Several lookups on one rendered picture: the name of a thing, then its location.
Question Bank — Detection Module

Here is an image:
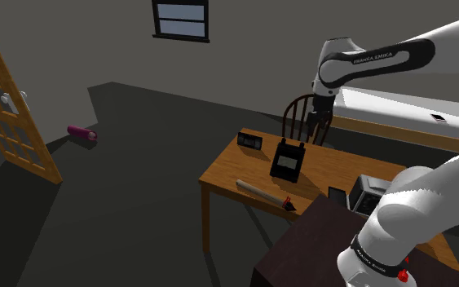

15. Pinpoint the dark wooden spindle chair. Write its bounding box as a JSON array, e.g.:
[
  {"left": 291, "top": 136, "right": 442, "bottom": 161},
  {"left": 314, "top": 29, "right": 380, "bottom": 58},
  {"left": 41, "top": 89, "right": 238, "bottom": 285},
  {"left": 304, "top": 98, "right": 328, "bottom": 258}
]
[{"left": 281, "top": 93, "right": 333, "bottom": 148}]

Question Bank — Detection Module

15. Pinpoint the black device with grey screen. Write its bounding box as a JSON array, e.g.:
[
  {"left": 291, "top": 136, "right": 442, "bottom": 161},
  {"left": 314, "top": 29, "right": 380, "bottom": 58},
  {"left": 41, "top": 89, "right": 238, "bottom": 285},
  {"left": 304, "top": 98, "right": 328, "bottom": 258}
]
[{"left": 269, "top": 137, "right": 307, "bottom": 184}]

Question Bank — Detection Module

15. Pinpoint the small black rectangular box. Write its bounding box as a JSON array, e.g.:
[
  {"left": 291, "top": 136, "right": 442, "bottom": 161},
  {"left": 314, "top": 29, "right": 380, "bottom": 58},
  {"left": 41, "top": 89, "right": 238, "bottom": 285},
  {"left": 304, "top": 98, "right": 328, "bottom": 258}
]
[{"left": 236, "top": 131, "right": 263, "bottom": 151}]

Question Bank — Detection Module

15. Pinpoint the small black flat phone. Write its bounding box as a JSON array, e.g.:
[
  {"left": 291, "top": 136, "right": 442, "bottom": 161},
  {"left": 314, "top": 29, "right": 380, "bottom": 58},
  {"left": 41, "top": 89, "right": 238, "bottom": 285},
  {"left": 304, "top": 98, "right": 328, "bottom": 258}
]
[{"left": 327, "top": 185, "right": 348, "bottom": 209}]

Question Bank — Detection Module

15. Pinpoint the wooden table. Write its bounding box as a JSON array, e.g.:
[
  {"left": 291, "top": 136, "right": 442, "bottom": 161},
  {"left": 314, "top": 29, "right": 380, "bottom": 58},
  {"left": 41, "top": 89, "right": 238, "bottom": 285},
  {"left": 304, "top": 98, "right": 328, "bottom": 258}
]
[{"left": 197, "top": 126, "right": 459, "bottom": 276}]

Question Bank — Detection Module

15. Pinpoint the grey boxy appliance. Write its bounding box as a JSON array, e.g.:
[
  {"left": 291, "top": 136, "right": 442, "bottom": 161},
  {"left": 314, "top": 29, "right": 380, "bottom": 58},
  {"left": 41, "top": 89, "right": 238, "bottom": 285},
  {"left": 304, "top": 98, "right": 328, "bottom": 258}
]
[{"left": 347, "top": 174, "right": 394, "bottom": 219}]

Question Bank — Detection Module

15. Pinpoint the tan stick with black head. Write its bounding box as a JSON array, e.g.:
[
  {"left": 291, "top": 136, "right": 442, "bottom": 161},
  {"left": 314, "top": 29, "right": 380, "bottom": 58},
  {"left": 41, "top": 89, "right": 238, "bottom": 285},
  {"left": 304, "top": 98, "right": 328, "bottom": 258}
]
[{"left": 235, "top": 179, "right": 298, "bottom": 213}]

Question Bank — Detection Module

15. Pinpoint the dark maroon robot stand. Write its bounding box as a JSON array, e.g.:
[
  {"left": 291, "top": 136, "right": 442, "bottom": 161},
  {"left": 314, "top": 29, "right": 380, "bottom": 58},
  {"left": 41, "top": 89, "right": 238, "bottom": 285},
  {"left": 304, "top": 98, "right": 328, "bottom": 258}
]
[{"left": 249, "top": 193, "right": 459, "bottom": 287}]

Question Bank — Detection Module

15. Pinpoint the black framed window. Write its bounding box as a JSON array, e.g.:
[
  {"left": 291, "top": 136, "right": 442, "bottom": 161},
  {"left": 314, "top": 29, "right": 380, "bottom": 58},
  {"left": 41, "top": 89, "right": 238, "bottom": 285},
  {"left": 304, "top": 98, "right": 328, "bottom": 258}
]
[{"left": 151, "top": 0, "right": 211, "bottom": 44}]

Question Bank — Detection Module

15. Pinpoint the magenta cylinder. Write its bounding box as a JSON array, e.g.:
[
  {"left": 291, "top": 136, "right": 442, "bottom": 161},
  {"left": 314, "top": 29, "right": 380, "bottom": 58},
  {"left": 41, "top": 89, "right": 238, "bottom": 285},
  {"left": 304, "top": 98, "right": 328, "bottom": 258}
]
[{"left": 66, "top": 124, "right": 99, "bottom": 143}]

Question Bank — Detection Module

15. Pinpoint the wooden glazed door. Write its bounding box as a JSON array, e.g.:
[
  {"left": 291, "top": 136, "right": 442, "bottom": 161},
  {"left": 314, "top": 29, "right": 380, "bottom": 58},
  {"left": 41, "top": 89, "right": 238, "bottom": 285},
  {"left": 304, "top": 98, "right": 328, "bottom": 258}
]
[{"left": 0, "top": 2, "right": 64, "bottom": 185}]

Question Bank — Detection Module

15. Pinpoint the white bed with wooden frame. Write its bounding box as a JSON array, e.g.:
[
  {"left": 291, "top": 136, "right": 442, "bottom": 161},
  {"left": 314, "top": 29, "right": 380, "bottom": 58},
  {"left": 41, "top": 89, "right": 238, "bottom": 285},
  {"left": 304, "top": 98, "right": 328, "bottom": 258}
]
[{"left": 331, "top": 86, "right": 459, "bottom": 154}]

